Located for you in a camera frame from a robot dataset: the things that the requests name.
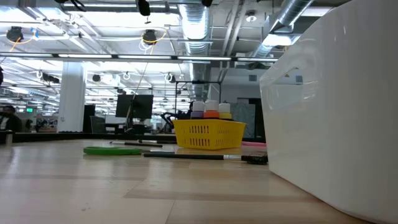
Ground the orange paint bottle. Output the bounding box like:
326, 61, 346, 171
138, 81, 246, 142
203, 100, 220, 120

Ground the white plastic bin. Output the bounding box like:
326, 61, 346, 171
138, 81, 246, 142
259, 0, 398, 224

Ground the purple paint bottle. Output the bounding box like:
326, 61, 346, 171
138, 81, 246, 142
190, 101, 206, 120

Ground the black cabinet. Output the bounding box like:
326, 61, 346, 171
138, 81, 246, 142
83, 104, 96, 133

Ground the long black paintbrush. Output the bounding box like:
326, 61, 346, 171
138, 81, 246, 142
143, 151, 269, 166

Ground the gray office chair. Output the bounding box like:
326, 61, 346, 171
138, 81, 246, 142
90, 115, 107, 134

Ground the black background rig frame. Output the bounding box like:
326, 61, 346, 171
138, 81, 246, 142
174, 80, 223, 123

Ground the yellow plastic basket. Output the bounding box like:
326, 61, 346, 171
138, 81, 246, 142
172, 118, 247, 151

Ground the black computer monitor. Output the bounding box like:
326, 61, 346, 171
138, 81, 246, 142
115, 93, 154, 121

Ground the black ceiling cable reel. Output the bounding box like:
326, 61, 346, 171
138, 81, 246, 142
6, 26, 24, 43
142, 29, 158, 46

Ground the person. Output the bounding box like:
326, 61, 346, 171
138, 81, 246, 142
0, 105, 23, 134

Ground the yellow paint bottle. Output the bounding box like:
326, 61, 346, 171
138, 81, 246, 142
218, 102, 233, 121

